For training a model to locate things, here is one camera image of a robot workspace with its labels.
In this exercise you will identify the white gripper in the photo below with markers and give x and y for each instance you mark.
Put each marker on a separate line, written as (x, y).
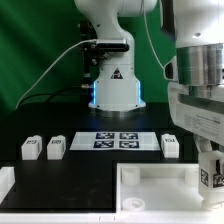
(204, 117)

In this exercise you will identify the white square tabletop part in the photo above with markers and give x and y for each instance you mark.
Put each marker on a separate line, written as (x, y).
(159, 187)

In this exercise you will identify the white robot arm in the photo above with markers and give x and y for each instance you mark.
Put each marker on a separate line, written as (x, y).
(195, 74)

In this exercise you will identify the white tag sheet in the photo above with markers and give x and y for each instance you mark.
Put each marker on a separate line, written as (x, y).
(133, 141)

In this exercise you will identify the white front edge strip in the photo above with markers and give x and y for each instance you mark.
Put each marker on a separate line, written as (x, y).
(126, 218)

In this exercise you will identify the white left obstacle block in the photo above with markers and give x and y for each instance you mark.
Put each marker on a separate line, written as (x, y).
(7, 180)

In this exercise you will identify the black rear camera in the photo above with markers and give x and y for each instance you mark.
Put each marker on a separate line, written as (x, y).
(110, 45)

